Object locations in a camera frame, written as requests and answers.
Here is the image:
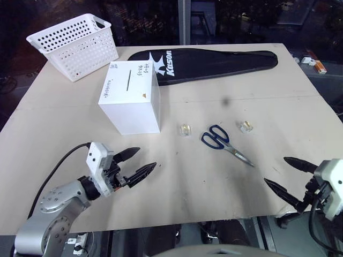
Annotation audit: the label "black Kason racket cover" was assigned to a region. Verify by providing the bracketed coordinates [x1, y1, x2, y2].
[127, 49, 278, 86]

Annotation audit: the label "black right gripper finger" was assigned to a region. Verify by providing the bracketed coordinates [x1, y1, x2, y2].
[263, 177, 308, 214]
[284, 156, 319, 174]

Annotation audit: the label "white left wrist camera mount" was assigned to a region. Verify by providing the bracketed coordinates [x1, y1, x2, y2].
[85, 142, 116, 198]

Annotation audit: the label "orange and white box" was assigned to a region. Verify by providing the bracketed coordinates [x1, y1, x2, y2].
[312, 60, 327, 75]

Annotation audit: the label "white cardboard box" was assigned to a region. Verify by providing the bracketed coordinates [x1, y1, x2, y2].
[98, 61, 161, 135]

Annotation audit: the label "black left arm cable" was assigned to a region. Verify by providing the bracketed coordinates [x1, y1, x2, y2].
[27, 143, 92, 219]

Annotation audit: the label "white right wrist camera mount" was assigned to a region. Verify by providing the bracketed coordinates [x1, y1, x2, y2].
[313, 158, 343, 221]

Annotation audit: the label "white perforated plastic basket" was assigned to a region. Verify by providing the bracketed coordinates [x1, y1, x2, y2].
[26, 13, 120, 82]

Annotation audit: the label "grey window frame post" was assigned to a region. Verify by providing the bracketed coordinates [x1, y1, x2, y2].
[177, 0, 192, 45]

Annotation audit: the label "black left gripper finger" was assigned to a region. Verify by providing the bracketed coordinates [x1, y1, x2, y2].
[114, 147, 141, 163]
[124, 162, 158, 188]

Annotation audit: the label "white socket box with plugs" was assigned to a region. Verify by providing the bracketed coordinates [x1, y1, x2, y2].
[66, 232, 90, 254]

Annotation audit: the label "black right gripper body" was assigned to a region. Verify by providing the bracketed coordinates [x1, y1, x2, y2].
[302, 175, 331, 214]

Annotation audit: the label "blue-handled scissors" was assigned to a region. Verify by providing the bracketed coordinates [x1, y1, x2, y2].
[200, 125, 256, 168]

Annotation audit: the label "dark rounded shape under table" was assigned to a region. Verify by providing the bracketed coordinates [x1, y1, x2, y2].
[199, 218, 259, 245]

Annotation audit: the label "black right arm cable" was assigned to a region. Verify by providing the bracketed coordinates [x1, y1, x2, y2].
[307, 196, 343, 254]

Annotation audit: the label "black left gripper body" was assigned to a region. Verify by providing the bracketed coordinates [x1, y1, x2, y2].
[102, 155, 135, 191]

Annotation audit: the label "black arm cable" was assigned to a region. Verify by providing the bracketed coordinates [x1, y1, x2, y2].
[27, 143, 92, 219]
[307, 196, 343, 254]

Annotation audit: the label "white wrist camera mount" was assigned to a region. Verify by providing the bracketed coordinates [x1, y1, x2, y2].
[85, 142, 116, 198]
[313, 158, 343, 221]

